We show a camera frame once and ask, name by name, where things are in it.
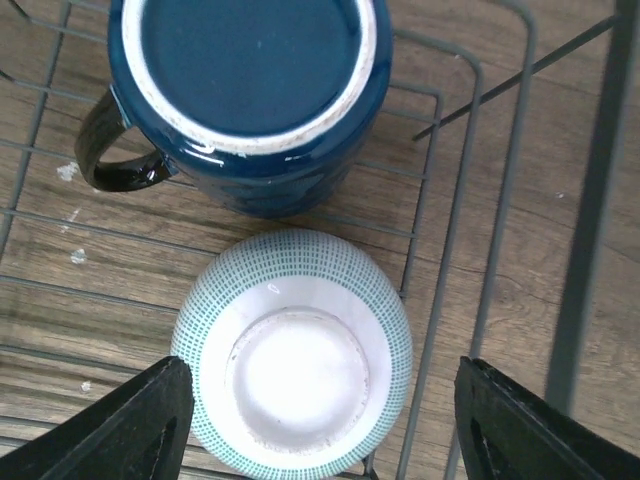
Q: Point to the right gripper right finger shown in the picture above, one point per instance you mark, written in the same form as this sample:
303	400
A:
507	432

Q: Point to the dark blue mug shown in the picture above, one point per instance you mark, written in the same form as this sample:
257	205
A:
263	105

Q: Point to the grey wire dish rack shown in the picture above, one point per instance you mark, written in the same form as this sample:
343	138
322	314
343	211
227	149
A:
91	282

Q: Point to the pale green dotted bowl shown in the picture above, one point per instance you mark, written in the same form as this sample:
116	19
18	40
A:
301	355

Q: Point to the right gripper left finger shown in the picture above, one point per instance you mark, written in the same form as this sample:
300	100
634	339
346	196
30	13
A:
138	431

